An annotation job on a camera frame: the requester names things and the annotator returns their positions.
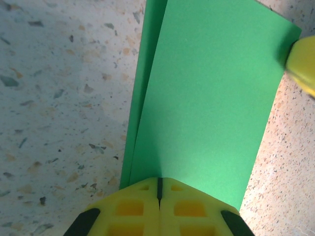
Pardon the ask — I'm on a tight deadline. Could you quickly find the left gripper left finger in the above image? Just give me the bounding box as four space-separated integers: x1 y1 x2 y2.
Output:
63 177 160 236

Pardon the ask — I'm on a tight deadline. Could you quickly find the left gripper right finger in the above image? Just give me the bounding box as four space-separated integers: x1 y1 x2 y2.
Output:
159 177 256 236

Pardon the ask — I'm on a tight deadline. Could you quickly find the green square paper sheet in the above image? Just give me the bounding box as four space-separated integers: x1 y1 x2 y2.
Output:
119 0 303 213

